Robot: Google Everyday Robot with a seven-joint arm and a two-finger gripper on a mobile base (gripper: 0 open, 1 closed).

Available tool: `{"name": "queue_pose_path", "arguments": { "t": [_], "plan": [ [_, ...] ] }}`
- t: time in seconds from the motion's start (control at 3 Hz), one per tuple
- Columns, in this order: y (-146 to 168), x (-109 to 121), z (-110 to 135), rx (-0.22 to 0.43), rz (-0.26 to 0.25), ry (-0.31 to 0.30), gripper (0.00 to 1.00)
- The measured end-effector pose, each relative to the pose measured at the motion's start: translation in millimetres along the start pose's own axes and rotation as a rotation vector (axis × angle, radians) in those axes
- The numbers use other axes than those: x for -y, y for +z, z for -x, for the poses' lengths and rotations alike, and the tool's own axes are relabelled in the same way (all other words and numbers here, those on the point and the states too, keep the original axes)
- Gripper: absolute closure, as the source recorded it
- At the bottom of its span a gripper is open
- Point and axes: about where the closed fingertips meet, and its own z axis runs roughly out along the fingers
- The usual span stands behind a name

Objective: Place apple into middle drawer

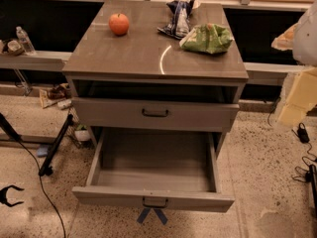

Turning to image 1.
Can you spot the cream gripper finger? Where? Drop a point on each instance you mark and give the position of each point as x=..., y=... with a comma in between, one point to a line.
x=284, y=42
x=301, y=98

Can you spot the red-orange apple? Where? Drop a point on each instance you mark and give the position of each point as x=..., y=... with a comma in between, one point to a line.
x=119, y=24

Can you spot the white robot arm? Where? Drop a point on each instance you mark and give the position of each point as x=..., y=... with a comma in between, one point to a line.
x=301, y=38

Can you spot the closed grey upper drawer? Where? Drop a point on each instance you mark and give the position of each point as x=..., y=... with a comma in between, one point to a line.
x=158, y=115

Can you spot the grey drawer cabinet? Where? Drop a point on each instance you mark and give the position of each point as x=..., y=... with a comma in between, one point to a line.
x=145, y=64

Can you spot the open grey lower drawer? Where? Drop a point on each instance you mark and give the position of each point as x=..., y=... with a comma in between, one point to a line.
x=155, y=169

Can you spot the black power adapter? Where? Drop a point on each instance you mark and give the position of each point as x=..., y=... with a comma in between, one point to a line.
x=302, y=133

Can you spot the green chip bag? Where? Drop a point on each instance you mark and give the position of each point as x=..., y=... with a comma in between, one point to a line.
x=207, y=38

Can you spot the blue white snack bag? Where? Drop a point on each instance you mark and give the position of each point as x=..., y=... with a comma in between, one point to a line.
x=179, y=26

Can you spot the small white bowl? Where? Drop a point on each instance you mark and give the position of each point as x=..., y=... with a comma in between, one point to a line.
x=81, y=133

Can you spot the crumpled trash pile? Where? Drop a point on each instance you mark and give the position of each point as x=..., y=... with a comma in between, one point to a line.
x=50, y=97

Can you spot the clear plastic water bottle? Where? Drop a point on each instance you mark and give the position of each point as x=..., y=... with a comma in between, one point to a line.
x=25, y=41

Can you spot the black tripod leg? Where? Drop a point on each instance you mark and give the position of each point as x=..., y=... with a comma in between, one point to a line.
x=46, y=169

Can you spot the brown bowl on ledge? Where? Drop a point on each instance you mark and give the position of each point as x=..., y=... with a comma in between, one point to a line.
x=11, y=47

